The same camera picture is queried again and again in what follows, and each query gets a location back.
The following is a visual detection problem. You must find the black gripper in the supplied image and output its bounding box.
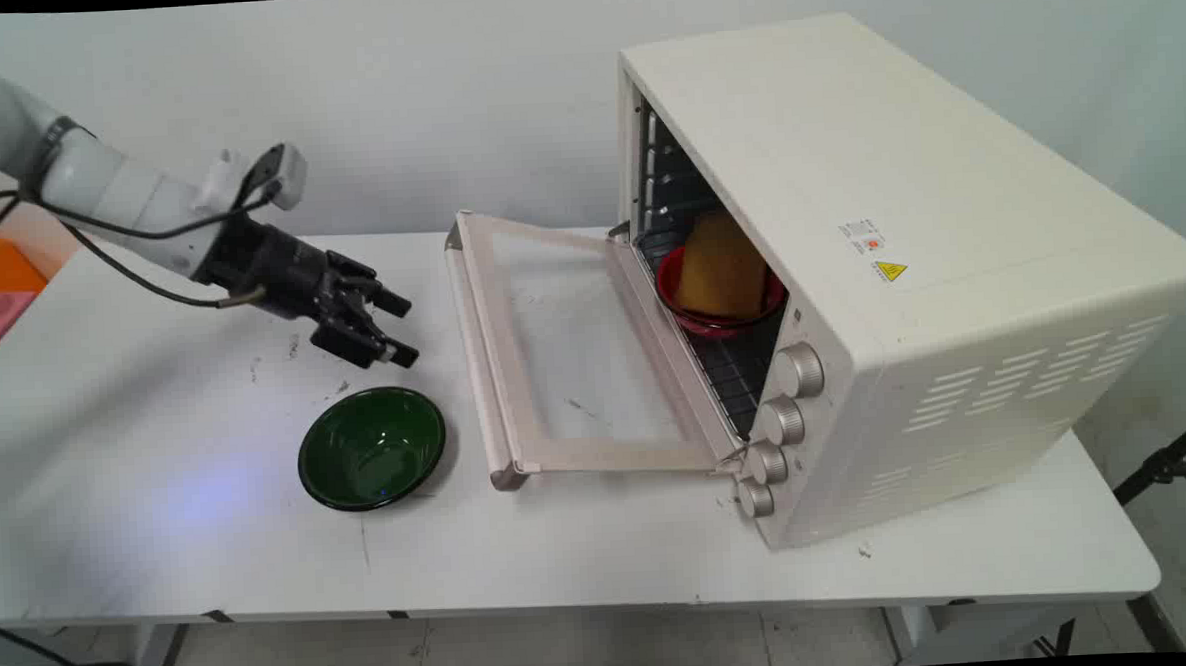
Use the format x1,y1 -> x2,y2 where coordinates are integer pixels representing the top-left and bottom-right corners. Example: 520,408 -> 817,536
190,205 -> 421,379

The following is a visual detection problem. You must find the dark green bowl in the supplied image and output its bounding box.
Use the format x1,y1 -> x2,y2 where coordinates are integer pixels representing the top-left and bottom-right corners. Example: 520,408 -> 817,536
294,384 -> 450,515

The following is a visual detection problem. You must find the glass oven door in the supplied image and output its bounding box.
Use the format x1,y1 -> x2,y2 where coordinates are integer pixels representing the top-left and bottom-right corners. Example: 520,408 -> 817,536
442,199 -> 749,494

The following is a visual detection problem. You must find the red bowl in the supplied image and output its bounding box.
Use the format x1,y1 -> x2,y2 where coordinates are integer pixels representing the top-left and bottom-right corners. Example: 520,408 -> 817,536
654,241 -> 789,343

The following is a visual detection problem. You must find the yellow bread loaf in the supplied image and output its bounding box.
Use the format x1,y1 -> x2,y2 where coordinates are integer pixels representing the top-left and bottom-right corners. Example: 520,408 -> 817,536
672,206 -> 772,323

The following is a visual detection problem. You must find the metal oven rack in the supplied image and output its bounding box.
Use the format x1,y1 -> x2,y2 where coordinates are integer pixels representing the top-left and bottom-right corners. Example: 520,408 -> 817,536
634,220 -> 791,444

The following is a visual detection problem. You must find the orange box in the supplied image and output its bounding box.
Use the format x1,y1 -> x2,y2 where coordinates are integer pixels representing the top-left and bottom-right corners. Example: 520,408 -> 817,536
0,235 -> 50,296

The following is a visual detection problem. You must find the silver oven knob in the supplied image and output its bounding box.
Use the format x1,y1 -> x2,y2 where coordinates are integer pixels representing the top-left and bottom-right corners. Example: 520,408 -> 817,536
757,395 -> 807,448
744,440 -> 790,486
771,342 -> 826,400
735,476 -> 776,520

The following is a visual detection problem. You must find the white toaster oven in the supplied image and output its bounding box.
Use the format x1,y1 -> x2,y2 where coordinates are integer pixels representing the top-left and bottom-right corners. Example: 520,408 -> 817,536
608,0 -> 1186,558

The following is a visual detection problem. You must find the black tripod leg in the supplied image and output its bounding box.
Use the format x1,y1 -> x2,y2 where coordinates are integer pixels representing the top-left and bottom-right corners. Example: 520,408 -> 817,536
1109,417 -> 1186,507

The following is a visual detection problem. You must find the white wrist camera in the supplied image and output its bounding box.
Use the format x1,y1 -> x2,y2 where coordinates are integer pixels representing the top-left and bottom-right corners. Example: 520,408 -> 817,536
195,141 -> 309,217

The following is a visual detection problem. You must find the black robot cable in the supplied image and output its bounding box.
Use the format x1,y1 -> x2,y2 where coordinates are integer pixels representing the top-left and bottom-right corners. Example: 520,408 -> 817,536
0,176 -> 288,320

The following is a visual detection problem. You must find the black floor cable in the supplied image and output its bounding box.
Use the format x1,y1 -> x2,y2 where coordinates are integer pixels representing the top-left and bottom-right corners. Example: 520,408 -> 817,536
0,620 -> 148,666

